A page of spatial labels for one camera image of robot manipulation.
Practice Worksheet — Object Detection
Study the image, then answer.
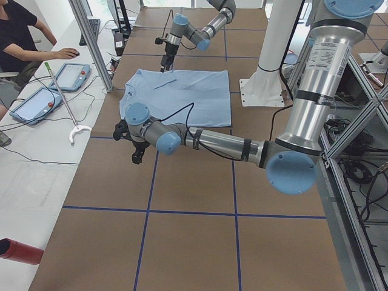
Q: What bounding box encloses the near blue teach pendant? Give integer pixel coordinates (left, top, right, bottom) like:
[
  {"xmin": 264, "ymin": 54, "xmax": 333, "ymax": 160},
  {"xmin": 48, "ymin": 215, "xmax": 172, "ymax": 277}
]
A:
[{"xmin": 9, "ymin": 87, "xmax": 62, "ymax": 125}]

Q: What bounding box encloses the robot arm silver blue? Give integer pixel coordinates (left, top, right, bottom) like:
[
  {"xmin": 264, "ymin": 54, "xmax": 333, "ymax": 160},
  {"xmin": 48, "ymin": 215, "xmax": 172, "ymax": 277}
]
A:
[
  {"xmin": 155, "ymin": 0, "xmax": 236, "ymax": 72},
  {"xmin": 119, "ymin": 1, "xmax": 382, "ymax": 195}
]

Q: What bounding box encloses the blue teach pendant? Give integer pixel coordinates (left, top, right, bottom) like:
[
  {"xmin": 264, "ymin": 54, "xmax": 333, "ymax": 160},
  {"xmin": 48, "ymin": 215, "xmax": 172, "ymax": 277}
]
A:
[
  {"xmin": 9, "ymin": 87, "xmax": 62, "ymax": 125},
  {"xmin": 52, "ymin": 62, "xmax": 91, "ymax": 92}
]

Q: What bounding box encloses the aluminium frame rack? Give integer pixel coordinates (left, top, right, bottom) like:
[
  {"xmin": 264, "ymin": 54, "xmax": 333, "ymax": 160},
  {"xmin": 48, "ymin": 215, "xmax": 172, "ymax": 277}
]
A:
[{"xmin": 318, "ymin": 35, "xmax": 387, "ymax": 290}]

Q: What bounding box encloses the white central pillar with base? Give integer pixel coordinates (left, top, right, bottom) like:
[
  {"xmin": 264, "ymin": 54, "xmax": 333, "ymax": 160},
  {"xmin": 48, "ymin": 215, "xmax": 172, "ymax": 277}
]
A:
[{"xmin": 239, "ymin": 0, "xmax": 304, "ymax": 107}]

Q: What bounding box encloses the reacher grabber stick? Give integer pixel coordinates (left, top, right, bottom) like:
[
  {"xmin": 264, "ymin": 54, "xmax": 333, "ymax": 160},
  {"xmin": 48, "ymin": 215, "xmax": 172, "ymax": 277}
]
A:
[{"xmin": 44, "ymin": 62, "xmax": 92, "ymax": 146}]

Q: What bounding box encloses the light blue t-shirt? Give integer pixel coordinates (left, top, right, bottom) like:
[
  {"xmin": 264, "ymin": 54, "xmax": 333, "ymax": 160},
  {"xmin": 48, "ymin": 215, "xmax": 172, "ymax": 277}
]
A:
[{"xmin": 119, "ymin": 69, "xmax": 232, "ymax": 127}]

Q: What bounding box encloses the seated person in black shirt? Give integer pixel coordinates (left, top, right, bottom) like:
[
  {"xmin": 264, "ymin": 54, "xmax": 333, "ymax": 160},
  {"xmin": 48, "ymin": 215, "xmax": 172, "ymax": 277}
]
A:
[{"xmin": 0, "ymin": 0, "xmax": 80, "ymax": 122}]

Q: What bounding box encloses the aluminium frame post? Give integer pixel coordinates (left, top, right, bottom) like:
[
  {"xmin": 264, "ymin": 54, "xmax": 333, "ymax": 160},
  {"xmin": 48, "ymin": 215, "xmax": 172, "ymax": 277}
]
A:
[{"xmin": 69, "ymin": 0, "xmax": 113, "ymax": 93}]

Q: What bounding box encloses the red cylindrical bottle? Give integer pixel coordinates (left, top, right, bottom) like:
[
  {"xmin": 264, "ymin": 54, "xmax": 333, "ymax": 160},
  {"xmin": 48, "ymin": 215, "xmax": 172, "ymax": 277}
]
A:
[{"xmin": 1, "ymin": 238, "xmax": 44, "ymax": 265}]

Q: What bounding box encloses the black power adapter with label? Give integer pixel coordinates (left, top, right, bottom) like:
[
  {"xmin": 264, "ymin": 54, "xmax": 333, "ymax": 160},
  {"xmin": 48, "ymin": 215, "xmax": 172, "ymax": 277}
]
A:
[{"xmin": 113, "ymin": 32, "xmax": 125, "ymax": 56}]

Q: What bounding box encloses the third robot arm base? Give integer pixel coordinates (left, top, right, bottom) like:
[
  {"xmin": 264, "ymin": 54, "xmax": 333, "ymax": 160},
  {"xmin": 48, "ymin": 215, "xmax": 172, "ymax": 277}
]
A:
[{"xmin": 359, "ymin": 42, "xmax": 387, "ymax": 74}]

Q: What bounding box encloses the far blue teach pendant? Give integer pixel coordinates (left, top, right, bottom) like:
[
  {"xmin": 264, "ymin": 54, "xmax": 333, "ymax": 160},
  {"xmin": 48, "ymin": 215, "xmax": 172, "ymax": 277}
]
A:
[{"xmin": 52, "ymin": 62, "xmax": 91, "ymax": 92}]

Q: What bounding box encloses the black keyboard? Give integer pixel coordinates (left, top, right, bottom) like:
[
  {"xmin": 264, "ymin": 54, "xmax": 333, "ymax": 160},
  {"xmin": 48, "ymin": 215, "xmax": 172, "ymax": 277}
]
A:
[{"xmin": 79, "ymin": 18, "xmax": 101, "ymax": 47}]

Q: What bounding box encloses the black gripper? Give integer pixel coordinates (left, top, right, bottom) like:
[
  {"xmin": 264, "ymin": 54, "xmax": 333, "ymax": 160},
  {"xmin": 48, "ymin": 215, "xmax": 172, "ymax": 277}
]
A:
[
  {"xmin": 132, "ymin": 141, "xmax": 149, "ymax": 164},
  {"xmin": 160, "ymin": 44, "xmax": 178, "ymax": 72}
]

